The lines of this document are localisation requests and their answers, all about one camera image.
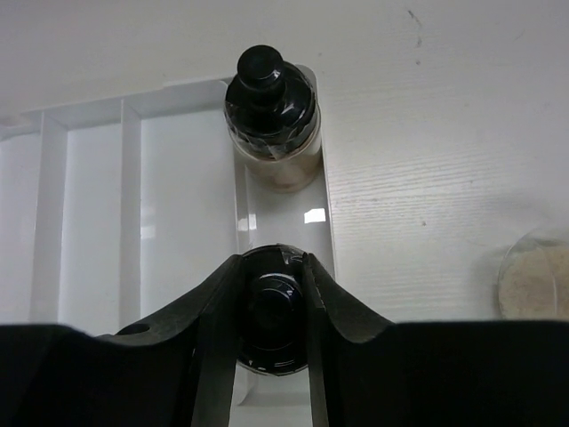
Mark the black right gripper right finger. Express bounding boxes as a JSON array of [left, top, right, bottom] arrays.
[[302, 254, 568, 426]]

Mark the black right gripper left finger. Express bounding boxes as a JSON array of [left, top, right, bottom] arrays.
[[1, 255, 243, 426]]

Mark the black-capped grinder pale spice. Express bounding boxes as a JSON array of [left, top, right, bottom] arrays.
[[236, 244, 308, 376]]

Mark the black-capped grinder brown spice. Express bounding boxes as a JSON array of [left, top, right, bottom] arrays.
[[223, 44, 322, 193]]

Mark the white divided organizer tray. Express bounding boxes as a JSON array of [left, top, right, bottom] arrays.
[[0, 64, 339, 408]]

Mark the silver-lid glass jar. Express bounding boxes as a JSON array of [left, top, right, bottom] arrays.
[[497, 225, 568, 321]]

